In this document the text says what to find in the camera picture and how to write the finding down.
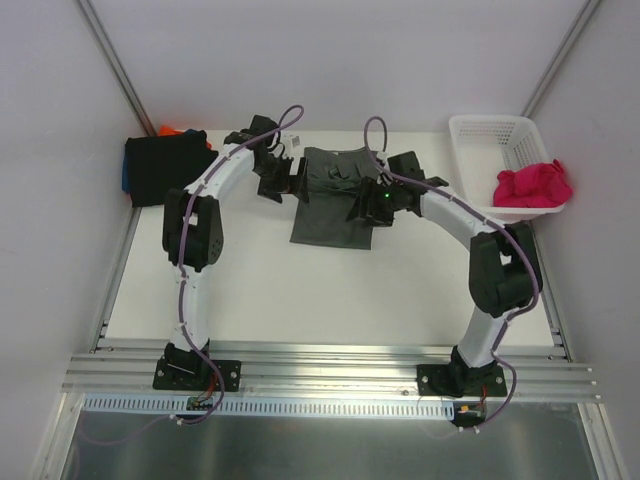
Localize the folded orange t shirt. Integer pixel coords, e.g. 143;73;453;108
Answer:
158;125;213;150

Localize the folded black t shirt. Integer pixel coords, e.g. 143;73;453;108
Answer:
124;136;218;208

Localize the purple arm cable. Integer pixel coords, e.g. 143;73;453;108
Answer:
177;104;306;429
363;117;544;435

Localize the pink t shirt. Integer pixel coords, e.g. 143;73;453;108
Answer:
493;159;573;208

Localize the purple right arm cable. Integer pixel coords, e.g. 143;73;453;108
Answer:
363;117;544;435

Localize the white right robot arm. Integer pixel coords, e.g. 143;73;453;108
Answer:
347;151;543;398

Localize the aluminium left frame post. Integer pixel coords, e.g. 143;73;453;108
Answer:
73;0;157;137

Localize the folded blue t shirt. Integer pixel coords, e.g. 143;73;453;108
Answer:
121;155;130;195

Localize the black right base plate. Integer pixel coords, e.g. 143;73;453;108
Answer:
416;362;507;398

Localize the white plastic basket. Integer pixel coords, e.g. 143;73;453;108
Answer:
449;115;564;223

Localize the aluminium mounting rail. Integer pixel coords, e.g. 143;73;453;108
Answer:
62;339;604;403

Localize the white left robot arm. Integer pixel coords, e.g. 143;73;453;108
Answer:
162;105;309;388

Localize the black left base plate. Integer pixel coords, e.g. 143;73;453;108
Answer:
152;344;242;392

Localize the grey t shirt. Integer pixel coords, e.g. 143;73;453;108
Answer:
290;147;378;250

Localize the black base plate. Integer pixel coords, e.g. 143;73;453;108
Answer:
152;344;242;392
416;362;507;398

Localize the aluminium corner frame post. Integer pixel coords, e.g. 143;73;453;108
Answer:
520;0;605;118

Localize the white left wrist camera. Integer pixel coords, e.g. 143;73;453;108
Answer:
280;133;301;152

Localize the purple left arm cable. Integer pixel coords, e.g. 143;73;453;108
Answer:
177;104;306;429

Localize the white slotted cable duct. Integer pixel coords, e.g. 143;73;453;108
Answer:
83;394;454;421

